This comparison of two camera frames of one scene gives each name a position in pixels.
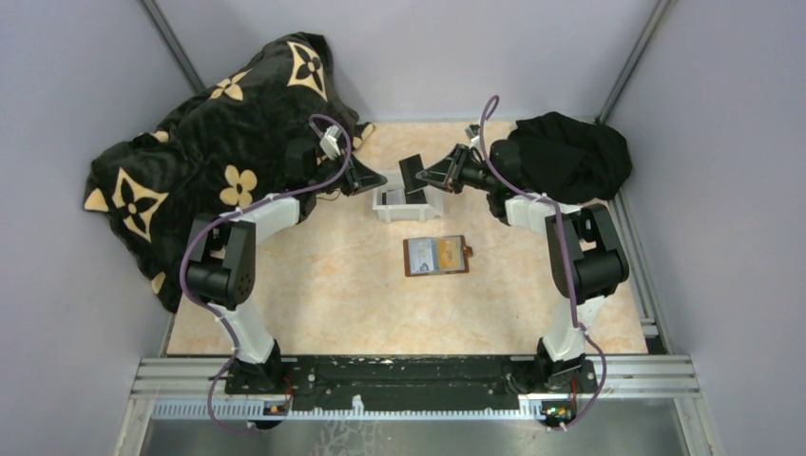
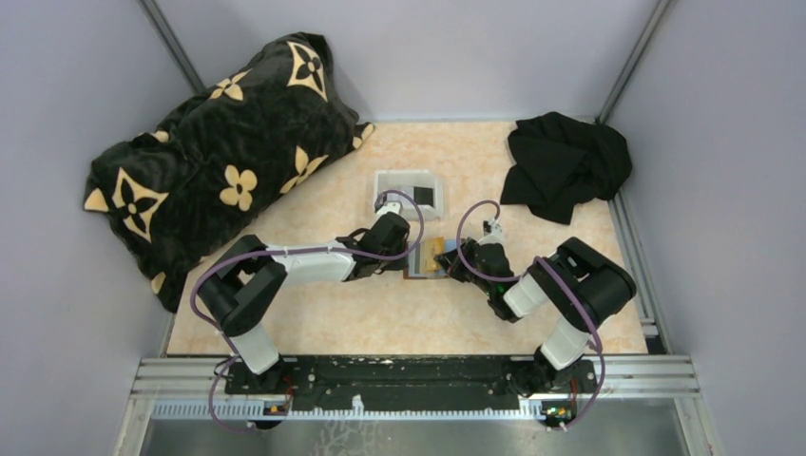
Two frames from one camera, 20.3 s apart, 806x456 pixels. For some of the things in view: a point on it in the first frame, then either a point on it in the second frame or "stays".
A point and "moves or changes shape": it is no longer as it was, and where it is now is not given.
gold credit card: (450, 253) moves or changes shape
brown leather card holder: (433, 256) stays
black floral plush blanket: (269, 126) stays
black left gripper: (361, 178) -> (400, 263)
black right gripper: (447, 173) -> (450, 262)
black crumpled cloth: (570, 160) stays
